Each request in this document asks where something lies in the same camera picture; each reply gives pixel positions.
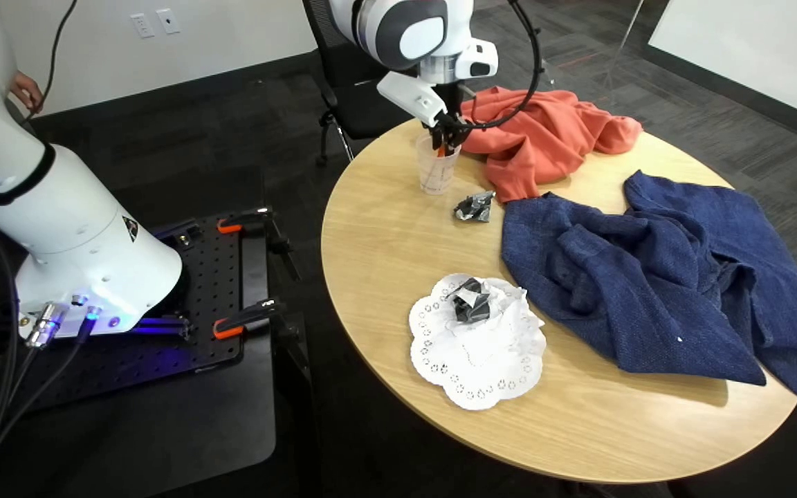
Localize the black base cable bundle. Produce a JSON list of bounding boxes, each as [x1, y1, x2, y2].
[[0, 213, 100, 498]]

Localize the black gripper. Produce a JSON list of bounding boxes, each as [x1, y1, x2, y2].
[[427, 79, 475, 157]]

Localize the black office chair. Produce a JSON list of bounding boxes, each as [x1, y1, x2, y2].
[[301, 0, 438, 165]]

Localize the blue cloth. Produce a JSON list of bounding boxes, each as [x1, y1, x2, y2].
[[500, 168, 797, 399]]

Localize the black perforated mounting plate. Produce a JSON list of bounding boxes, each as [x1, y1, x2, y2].
[[143, 216, 276, 374]]

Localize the grey binder clip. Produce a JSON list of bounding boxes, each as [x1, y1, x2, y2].
[[451, 187, 499, 226]]

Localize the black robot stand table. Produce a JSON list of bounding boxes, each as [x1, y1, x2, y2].
[[0, 207, 281, 498]]

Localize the white wall outlet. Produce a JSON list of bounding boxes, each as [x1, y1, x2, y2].
[[155, 5, 182, 35], [129, 10, 158, 42]]

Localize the white paper doily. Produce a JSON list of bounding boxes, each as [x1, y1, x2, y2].
[[407, 270, 550, 411]]

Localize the person hand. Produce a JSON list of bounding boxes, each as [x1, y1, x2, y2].
[[3, 68, 46, 117]]

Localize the round wooden table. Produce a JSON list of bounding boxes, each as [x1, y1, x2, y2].
[[317, 108, 797, 486]]

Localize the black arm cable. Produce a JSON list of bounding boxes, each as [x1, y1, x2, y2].
[[458, 0, 546, 133]]

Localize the black wall cable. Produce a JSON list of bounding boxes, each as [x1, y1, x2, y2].
[[36, 0, 79, 110]]

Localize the orange handled clamp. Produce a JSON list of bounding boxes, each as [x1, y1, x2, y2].
[[213, 204, 276, 238], [209, 295, 281, 342]]

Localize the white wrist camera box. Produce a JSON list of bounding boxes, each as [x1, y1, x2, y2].
[[373, 68, 451, 129]]

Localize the orange cloth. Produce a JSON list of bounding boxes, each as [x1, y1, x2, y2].
[[451, 85, 645, 204]]

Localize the black binder clip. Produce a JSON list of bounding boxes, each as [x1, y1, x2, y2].
[[451, 277, 496, 326]]

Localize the clear plastic cup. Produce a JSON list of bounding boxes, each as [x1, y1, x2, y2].
[[411, 136, 465, 196]]

